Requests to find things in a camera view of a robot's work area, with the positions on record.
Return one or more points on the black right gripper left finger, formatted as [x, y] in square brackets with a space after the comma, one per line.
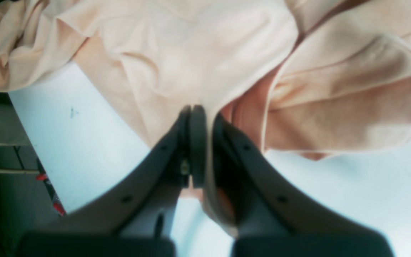
[135, 217]

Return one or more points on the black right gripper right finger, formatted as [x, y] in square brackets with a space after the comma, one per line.
[273, 217]

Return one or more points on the peach T-shirt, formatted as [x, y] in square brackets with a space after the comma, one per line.
[318, 78]

